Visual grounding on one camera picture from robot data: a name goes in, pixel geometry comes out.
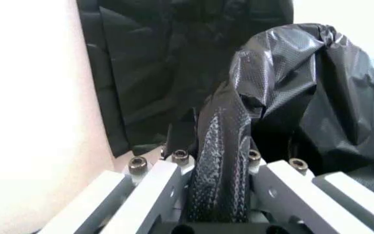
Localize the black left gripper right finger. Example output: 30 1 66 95
247 149 374 234

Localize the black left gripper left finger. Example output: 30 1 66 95
38 107 198 234

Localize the black plastic garbage bag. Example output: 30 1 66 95
77 0 374 226

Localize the white trash bin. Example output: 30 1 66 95
0 0 132 234

